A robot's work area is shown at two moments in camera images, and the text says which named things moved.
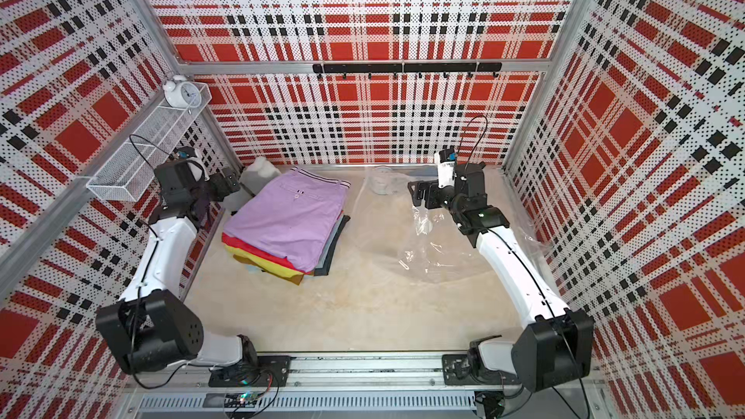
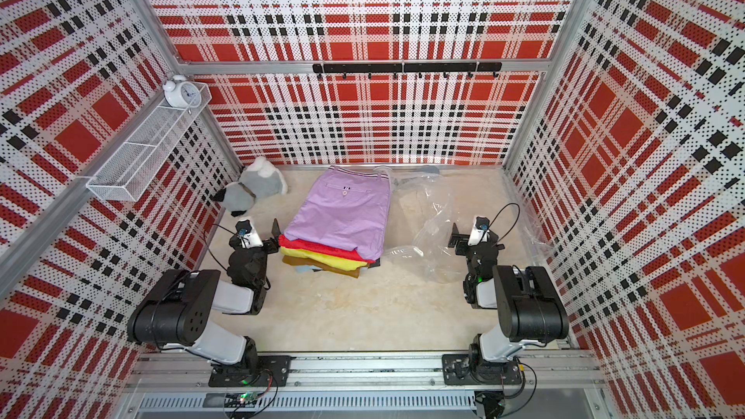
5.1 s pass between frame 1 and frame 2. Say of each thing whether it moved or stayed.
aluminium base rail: stayed
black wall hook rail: stayed
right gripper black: moved
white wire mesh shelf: stayed
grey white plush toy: stayed
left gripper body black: moved
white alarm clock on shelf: stayed
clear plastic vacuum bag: moved
